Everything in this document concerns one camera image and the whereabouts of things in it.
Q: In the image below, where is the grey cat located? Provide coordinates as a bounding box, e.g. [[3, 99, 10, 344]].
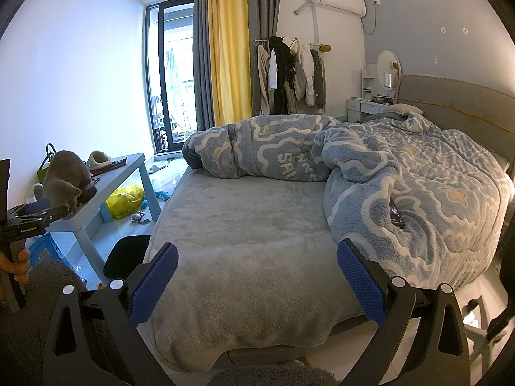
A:
[[42, 150, 96, 215]]

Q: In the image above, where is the beige hanging coat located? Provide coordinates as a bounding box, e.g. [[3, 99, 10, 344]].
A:
[[249, 44, 272, 115]]

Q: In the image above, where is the white clothes rack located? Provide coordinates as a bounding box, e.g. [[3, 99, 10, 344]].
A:
[[253, 38, 328, 115]]

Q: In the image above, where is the person's left hand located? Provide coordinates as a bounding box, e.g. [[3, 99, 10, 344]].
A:
[[0, 247, 32, 285]]

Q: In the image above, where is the blue plastic bag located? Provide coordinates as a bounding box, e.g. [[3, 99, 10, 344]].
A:
[[29, 234, 63, 268]]

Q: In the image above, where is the green tote bag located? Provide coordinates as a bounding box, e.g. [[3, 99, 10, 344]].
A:
[[36, 143, 61, 183]]

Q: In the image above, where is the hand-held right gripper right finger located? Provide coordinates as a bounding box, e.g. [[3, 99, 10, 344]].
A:
[[337, 239, 471, 386]]

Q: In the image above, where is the white desk organiser shelf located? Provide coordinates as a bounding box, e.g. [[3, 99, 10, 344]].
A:
[[361, 63, 381, 99]]

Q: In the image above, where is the dark folded tripod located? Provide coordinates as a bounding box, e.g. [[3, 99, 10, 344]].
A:
[[90, 157, 128, 178]]

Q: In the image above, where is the black framed glass door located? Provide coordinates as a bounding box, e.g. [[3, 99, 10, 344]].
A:
[[144, 2, 198, 155]]

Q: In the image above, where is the blue side table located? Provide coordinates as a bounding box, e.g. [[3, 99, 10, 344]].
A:
[[44, 153, 164, 286]]

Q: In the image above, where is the white dressing table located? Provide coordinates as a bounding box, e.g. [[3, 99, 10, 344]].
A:
[[347, 96, 397, 122]]

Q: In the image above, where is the white air conditioner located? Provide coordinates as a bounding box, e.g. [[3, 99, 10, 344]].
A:
[[294, 0, 367, 19]]

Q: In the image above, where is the pale pillow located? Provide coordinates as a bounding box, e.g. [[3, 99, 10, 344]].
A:
[[364, 102, 425, 123]]

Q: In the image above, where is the blue patterned fleece blanket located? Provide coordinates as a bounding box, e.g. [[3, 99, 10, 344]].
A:
[[182, 113, 510, 290]]

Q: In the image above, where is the black remote control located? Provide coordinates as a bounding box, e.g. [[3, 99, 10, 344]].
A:
[[388, 199, 407, 230]]

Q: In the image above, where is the yellow curtain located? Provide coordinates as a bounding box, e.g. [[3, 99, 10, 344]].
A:
[[207, 0, 253, 127]]

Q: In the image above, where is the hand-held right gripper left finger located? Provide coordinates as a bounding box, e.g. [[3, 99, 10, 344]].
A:
[[50, 242, 180, 386]]

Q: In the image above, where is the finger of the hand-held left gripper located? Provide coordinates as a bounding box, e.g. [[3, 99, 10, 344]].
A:
[[7, 198, 52, 216], [18, 204, 72, 229]]

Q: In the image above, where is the grey hanging garment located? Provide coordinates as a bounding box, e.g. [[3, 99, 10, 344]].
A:
[[312, 50, 327, 109]]

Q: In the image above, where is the yellow plastic bag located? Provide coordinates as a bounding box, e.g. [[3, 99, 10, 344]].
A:
[[105, 185, 145, 220]]

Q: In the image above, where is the white hanging shirt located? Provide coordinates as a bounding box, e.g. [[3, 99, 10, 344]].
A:
[[269, 48, 279, 91]]

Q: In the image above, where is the grey curtain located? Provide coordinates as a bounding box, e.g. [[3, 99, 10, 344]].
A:
[[246, 0, 282, 115], [194, 0, 220, 131]]

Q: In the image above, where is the white stool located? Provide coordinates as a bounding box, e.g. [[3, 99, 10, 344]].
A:
[[459, 298, 501, 356]]

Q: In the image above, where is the grey headboard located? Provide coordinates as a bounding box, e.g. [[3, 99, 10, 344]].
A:
[[396, 74, 515, 178]]

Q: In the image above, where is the white hanging jacket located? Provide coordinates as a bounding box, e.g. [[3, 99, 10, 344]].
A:
[[292, 37, 316, 107]]

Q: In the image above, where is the dark grey pillow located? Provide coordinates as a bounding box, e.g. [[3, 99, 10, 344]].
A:
[[182, 141, 206, 170]]

